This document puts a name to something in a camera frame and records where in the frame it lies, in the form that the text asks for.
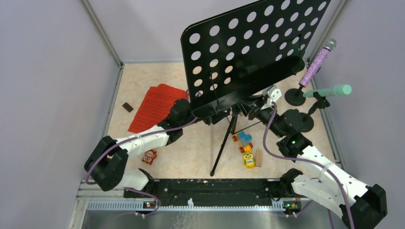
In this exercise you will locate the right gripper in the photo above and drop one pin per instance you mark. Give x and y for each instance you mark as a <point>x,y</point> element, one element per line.
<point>251,108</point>

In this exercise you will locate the black music stand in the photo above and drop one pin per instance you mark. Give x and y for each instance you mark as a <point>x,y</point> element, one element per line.
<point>236,54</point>

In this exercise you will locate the red sheet music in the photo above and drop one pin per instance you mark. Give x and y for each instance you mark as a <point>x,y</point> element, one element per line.
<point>155,107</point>

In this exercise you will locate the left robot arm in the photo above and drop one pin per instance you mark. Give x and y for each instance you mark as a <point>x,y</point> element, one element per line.
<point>106,166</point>

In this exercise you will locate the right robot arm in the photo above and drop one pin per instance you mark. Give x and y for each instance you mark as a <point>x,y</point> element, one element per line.
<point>360,206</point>

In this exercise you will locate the toy block car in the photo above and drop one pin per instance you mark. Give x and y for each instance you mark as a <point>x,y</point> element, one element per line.
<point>244,141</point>

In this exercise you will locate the wooden block near owl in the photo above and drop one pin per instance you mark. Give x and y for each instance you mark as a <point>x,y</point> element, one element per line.
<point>259,158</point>

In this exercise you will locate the yellow owl block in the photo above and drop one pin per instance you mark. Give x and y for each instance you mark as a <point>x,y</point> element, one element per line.
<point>248,160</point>

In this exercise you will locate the black round mic stand front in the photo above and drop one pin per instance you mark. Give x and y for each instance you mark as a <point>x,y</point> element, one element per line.
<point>307,120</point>

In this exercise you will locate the purple glitter microphone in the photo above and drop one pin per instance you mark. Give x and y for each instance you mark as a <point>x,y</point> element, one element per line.
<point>316,63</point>

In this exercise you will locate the red owl block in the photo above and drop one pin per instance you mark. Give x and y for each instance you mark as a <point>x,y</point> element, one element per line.
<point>149,156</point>

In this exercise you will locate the dark brown small block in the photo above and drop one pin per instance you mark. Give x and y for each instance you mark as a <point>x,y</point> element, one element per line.
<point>127,107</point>

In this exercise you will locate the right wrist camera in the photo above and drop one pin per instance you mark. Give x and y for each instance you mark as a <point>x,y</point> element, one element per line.
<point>270,96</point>

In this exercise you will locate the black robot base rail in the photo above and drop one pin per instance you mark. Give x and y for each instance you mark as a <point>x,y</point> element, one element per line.
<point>238,192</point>

